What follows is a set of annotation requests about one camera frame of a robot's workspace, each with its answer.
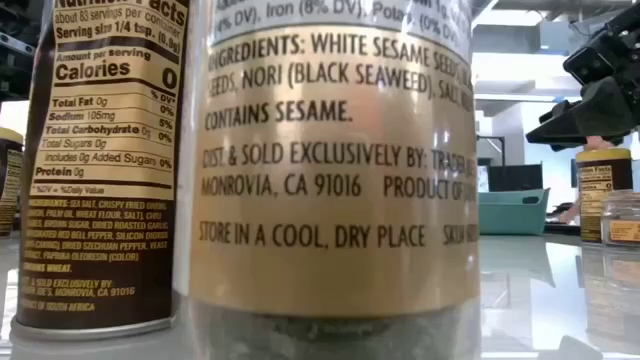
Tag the yellow-lid brown spice jar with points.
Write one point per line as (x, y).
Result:
(597, 200)
(100, 150)
(10, 190)

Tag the tan-lid large spice jar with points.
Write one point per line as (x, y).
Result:
(325, 200)

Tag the small cork-lid glass jar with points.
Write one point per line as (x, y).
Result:
(622, 225)

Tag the black metal rig frame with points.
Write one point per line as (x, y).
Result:
(492, 137)

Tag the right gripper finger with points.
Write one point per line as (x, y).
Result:
(590, 120)
(552, 112)

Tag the light teal plastic bin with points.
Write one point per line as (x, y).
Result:
(510, 215)

